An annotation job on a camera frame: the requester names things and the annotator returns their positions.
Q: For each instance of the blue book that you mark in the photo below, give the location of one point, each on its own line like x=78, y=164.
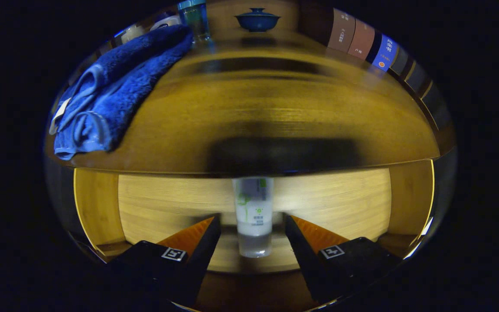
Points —
x=386, y=52

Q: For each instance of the wooden drawer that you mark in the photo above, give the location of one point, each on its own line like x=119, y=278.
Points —
x=167, y=203

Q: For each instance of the white pump bottle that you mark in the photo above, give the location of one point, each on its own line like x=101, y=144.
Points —
x=131, y=34

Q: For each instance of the blue lidded teacup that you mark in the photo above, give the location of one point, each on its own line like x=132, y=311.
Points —
x=257, y=21

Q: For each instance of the white tube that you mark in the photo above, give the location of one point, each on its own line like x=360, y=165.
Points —
x=253, y=216

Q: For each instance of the dark brown book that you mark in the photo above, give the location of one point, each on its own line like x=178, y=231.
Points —
x=341, y=31

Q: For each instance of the white bottle blue cap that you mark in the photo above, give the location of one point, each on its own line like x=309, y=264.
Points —
x=166, y=22

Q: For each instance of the wooden countertop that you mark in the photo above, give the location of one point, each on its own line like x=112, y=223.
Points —
x=253, y=108

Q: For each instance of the reddish brown book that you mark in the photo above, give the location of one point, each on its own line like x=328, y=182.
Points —
x=362, y=40

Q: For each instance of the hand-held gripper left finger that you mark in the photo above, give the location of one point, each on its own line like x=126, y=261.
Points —
x=201, y=260

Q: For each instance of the blue folded towel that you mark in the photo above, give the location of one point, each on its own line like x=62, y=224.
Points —
x=115, y=95

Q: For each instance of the teal bottle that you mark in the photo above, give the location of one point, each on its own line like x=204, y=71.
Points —
x=195, y=19

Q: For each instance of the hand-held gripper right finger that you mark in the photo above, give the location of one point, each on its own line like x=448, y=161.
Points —
x=308, y=260

